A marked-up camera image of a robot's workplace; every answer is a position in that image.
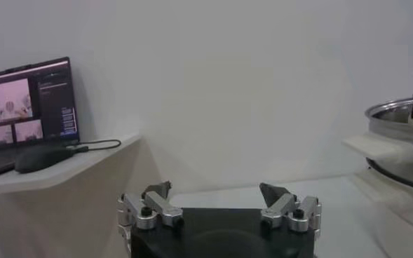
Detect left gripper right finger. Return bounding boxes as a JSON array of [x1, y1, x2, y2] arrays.
[[258, 182, 323, 234]]

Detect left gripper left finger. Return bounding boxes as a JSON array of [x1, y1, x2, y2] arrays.
[[117, 180, 185, 231]]

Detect white side table with mouse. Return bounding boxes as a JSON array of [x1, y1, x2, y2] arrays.
[[0, 133, 161, 258]]

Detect cream electric cooker pot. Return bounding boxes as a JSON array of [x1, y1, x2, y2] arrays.
[[346, 157, 413, 258]]

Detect black computer mouse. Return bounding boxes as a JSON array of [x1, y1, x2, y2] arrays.
[[14, 145, 76, 175]]

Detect black laptop with dark screen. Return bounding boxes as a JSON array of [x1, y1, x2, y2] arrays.
[[0, 56, 81, 179]]

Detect thin black usb cable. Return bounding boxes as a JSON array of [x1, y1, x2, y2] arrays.
[[60, 139, 122, 154]]

